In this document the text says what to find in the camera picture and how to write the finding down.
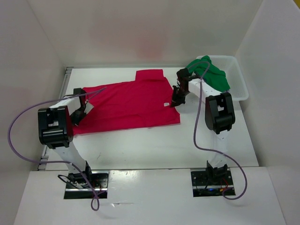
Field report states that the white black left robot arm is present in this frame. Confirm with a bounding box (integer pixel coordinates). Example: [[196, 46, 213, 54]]
[[38, 88, 93, 188]]

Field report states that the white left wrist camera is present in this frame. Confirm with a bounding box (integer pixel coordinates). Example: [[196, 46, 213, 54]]
[[84, 103, 94, 114]]

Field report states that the red t shirt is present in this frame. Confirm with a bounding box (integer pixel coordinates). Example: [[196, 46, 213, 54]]
[[73, 69, 180, 135]]

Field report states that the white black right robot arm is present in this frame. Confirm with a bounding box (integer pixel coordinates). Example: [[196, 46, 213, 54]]
[[171, 68, 235, 184]]

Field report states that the green t shirt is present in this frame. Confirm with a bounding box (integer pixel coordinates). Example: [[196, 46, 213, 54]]
[[186, 55, 230, 92]]

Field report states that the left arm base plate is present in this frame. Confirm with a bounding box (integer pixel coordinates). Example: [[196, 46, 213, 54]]
[[58, 171, 109, 200]]

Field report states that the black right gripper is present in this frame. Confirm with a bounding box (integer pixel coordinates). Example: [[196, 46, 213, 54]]
[[171, 85, 189, 108]]

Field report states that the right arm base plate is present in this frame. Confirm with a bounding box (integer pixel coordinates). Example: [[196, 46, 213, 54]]
[[190, 169, 235, 197]]

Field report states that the white plastic basket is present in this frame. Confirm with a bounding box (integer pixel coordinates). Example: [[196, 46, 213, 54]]
[[201, 55, 249, 102]]

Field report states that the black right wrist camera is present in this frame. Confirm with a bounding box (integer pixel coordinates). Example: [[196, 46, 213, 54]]
[[176, 68, 195, 83]]

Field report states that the aluminium table edge rail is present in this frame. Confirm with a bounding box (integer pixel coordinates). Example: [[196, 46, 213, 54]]
[[37, 67, 73, 170]]

